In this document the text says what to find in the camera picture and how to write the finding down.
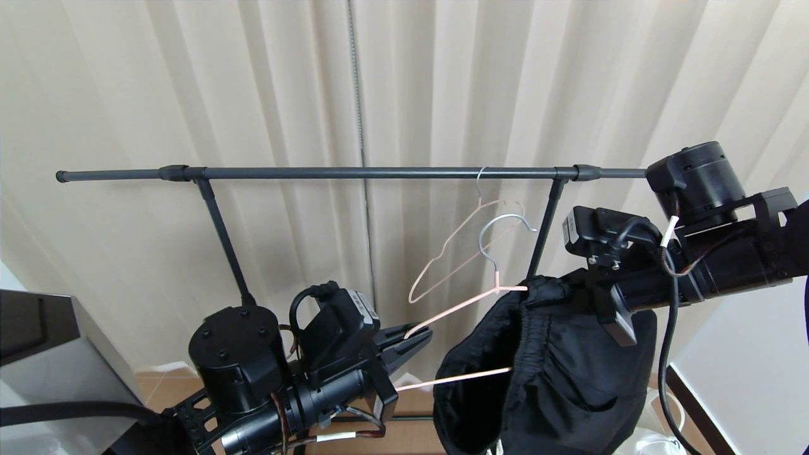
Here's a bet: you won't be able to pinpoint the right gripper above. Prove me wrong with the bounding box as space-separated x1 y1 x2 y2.
589 265 703 348

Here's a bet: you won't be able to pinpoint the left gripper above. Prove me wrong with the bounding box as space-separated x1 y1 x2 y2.
292 324 434 432

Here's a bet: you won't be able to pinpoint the pink clothes hanger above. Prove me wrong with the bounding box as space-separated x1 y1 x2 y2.
408 166 526 305
393 214 538 392

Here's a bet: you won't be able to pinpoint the black shorts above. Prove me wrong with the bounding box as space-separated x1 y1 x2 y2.
433 269 658 455

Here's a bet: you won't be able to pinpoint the black clothes rack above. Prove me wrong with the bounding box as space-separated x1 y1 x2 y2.
56 164 650 424

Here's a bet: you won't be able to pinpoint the white garment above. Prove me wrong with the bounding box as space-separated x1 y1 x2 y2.
635 436 682 455

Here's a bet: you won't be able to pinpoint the beige curtain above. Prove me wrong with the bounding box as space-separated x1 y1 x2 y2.
0 0 809 386

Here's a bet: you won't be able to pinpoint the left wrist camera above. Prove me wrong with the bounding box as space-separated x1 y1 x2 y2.
297 288 381 373

